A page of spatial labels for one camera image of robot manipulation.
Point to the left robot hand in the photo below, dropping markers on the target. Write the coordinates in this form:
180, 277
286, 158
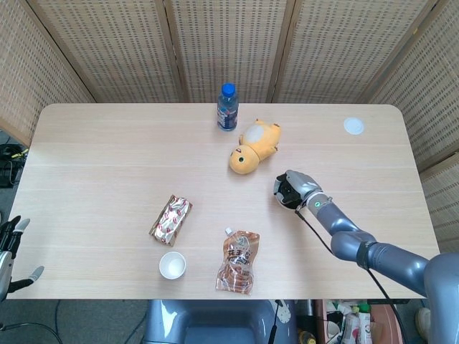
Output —
7, 236

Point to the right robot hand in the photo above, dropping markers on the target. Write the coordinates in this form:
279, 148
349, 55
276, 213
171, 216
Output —
305, 182

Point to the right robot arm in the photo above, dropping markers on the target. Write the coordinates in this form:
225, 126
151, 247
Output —
387, 252

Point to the white bowl with dark liquid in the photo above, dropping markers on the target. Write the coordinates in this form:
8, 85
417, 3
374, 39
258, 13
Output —
285, 206

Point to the yellow plush toy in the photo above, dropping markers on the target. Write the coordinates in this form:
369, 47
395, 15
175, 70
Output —
263, 139

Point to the white round table grommet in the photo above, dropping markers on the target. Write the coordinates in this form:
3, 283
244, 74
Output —
354, 126

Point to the blue-capped drink bottle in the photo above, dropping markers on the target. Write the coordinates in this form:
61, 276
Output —
227, 111

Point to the brown peanut butter pouch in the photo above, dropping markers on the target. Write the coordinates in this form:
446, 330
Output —
236, 265

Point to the gold foil snack packet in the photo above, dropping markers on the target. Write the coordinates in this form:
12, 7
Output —
171, 222

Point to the red-brown storage bin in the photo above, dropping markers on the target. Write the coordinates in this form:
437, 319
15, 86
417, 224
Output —
321, 322

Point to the woven folding screen panel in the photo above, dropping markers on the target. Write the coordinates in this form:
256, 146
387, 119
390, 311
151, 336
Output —
444, 204
430, 89
340, 46
229, 39
114, 46
28, 71

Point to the white carton with red print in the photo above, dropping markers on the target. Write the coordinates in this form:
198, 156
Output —
358, 328

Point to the white paper cup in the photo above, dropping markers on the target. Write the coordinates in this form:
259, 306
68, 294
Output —
173, 266

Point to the grey robot torso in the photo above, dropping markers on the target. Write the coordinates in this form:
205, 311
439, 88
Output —
215, 322

